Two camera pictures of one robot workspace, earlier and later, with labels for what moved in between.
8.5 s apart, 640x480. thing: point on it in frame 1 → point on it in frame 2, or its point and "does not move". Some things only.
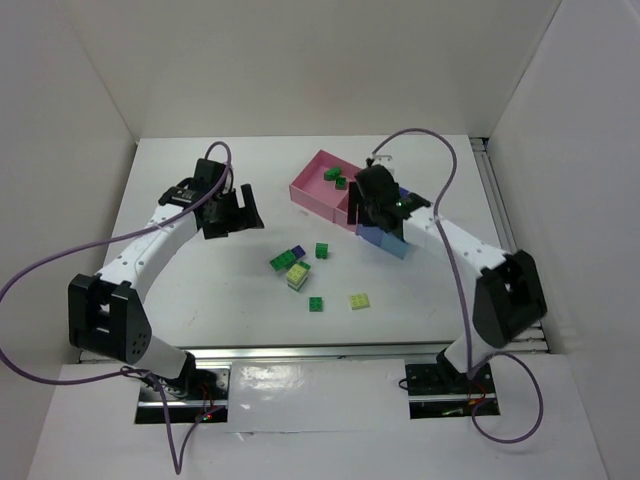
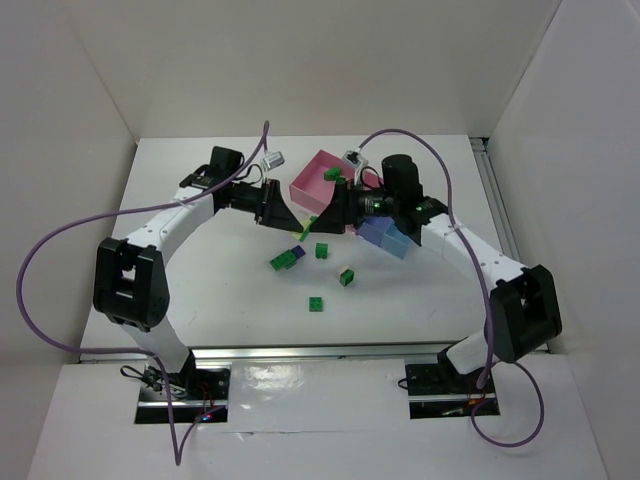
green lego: [332, 174] does not move
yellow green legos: [297, 274] → [305, 225]
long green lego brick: [284, 260] does not move
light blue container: [394, 245] does not move
